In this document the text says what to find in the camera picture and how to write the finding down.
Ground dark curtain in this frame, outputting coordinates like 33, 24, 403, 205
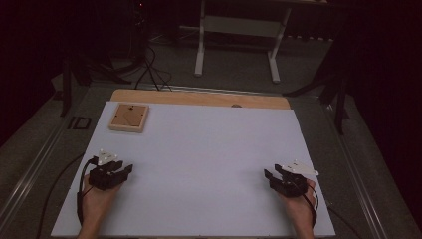
342, 0, 422, 230
0, 0, 66, 147

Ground person's left hand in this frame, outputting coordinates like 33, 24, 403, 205
81, 174, 122, 229

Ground black metal stand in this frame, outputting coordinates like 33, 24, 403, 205
59, 54, 93, 118
283, 41, 352, 135

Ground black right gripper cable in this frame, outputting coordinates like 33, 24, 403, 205
300, 182, 320, 229

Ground wooden photo frame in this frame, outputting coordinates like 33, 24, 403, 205
107, 103, 150, 133

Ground black cable beside table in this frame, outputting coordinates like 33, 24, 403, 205
35, 151, 86, 239

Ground black floor cables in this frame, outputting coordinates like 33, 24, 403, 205
133, 46, 173, 93

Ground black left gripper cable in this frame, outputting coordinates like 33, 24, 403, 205
76, 156, 100, 227

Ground white metal desk frame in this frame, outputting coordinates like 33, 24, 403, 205
178, 0, 330, 85

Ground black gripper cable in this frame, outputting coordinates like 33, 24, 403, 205
300, 182, 320, 229
76, 156, 100, 227

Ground grey metal floor rail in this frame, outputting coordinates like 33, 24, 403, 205
321, 102, 390, 239
0, 120, 69, 230
89, 83, 284, 98

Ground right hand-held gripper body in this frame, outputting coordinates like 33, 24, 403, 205
274, 159, 319, 199

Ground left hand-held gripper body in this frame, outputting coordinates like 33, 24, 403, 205
89, 148, 125, 192

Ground black floor socket plate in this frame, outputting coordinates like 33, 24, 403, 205
67, 116, 93, 130

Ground black equipment tower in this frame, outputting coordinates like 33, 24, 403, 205
128, 0, 149, 68

